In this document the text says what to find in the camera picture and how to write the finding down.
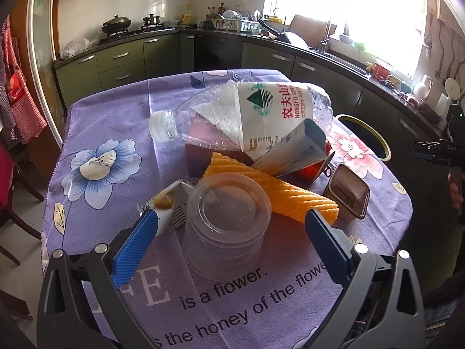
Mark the wooden cutting board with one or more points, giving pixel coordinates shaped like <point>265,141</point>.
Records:
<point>307,27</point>

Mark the red checked apron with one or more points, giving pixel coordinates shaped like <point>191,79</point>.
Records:
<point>21,91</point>

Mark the gas stove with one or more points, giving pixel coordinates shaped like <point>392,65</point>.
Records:
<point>138,31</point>

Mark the wooden chair red cushion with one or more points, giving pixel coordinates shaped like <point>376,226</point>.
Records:
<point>11,189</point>

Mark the sliding glass door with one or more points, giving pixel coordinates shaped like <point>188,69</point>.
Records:
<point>40,43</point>

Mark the person's right hand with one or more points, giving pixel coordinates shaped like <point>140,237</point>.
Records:
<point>456,192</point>

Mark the purple floral tablecloth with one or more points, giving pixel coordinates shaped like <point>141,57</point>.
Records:
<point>109,123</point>

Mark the clear plastic bag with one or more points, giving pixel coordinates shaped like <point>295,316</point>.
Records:
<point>78,47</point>

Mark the crushed clear plastic bottle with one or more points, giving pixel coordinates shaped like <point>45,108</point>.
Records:
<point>269,109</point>

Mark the black wok with lid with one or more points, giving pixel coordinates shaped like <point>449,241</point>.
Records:
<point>116,23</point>

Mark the white jug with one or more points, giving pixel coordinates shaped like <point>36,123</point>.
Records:
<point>422,89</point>

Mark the kitchen window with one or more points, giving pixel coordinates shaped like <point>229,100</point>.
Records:
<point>345,14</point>

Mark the orange foam net sleeve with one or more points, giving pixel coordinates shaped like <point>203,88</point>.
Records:
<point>290,192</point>

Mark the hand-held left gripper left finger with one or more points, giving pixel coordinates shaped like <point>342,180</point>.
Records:
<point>134,247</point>

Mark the small metal pot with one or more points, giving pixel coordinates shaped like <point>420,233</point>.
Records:
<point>152,20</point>

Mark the person's dark clothing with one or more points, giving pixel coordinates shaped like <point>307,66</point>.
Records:
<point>447,291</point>

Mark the brown plastic tray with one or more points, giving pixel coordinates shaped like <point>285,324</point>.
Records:
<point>348,189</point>

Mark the yellow oil bottle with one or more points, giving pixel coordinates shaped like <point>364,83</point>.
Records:
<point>188,14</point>

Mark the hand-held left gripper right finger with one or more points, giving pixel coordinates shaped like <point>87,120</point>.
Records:
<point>327,247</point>

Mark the snack wrapper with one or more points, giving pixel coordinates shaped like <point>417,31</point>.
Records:
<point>170,203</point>

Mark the dark brown box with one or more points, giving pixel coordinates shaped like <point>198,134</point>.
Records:
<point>198,160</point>

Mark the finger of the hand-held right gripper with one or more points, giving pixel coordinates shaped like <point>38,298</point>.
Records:
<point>427,151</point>

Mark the yellow rimmed trash bin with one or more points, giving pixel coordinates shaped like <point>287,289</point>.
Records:
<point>363,134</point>

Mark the metal faucet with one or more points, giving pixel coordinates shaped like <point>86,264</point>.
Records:
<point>327,36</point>

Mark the clear plastic cup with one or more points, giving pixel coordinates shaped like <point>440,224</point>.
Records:
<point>225,225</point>

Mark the red drink can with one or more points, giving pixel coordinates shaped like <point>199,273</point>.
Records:
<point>308,172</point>

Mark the dish rack with dishes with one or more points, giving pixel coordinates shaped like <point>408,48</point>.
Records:
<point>232,21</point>

